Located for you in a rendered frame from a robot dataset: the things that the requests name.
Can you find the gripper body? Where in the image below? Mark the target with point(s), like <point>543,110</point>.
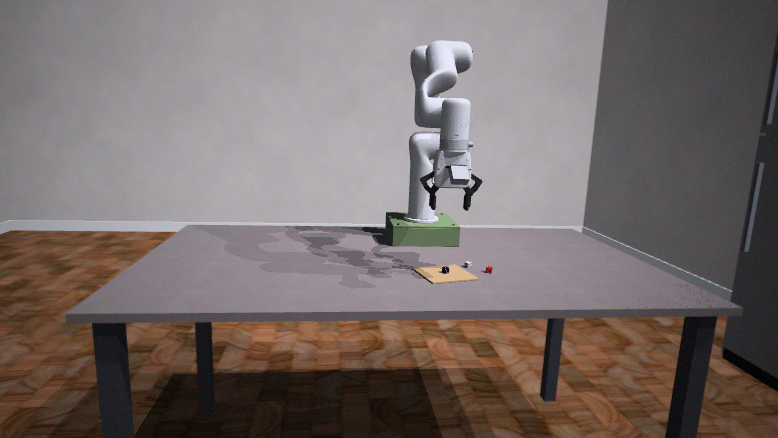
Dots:
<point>445,158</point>

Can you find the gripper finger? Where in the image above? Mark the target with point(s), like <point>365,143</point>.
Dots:
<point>432,198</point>
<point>470,192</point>

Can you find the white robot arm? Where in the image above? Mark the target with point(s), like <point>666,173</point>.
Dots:
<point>452,115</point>

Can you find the tan flat mat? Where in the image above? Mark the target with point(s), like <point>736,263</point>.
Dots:
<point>435,275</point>

